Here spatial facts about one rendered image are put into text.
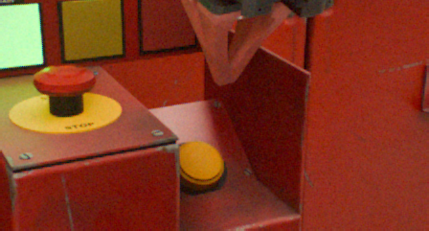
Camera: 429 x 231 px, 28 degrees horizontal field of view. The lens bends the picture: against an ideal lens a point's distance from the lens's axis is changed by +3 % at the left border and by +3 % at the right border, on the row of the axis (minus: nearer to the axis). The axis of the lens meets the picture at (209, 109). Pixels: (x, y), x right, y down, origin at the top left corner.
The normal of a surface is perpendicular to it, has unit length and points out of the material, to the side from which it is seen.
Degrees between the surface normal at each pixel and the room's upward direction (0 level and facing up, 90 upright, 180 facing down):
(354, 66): 90
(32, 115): 0
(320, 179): 90
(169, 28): 90
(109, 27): 90
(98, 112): 0
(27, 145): 0
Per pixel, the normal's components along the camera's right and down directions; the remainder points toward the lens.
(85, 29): 0.44, 0.33
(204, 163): 0.26, -0.57
